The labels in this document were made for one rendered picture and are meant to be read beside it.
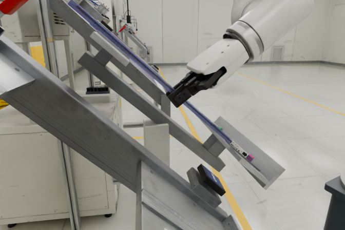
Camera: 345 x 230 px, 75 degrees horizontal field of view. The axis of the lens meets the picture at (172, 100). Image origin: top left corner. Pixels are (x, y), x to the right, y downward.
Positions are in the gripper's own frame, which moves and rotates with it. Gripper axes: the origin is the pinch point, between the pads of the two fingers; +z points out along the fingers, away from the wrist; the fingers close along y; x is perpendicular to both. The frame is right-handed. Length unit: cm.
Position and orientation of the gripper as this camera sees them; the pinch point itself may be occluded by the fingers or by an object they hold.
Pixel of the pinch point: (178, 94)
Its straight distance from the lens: 46.1
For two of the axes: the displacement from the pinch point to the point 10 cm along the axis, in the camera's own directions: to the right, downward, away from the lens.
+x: 5.9, 7.3, 3.5
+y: 2.1, 2.8, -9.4
